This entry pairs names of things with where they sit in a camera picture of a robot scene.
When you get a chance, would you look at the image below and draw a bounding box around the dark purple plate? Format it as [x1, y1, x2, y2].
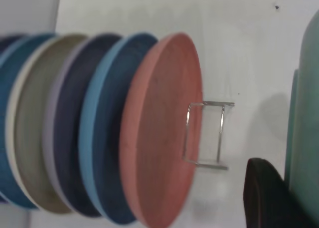
[42, 33, 123, 218]

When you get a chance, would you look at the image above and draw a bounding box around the teal blue plate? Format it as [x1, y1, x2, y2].
[0, 33, 57, 210]

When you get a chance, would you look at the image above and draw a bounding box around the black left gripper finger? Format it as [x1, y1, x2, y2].
[243, 158, 309, 228]

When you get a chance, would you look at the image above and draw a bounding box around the beige plate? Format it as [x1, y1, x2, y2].
[5, 33, 88, 214]

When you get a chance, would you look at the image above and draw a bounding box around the green plate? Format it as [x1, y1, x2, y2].
[285, 10, 319, 228]

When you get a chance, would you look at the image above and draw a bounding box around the silver wire plate rack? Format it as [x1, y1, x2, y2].
[181, 101, 235, 171]

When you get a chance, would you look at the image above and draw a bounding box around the dark navy plate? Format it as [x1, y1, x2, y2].
[0, 34, 27, 204]

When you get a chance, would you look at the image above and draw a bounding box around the red plate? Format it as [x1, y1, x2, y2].
[119, 32, 204, 228]

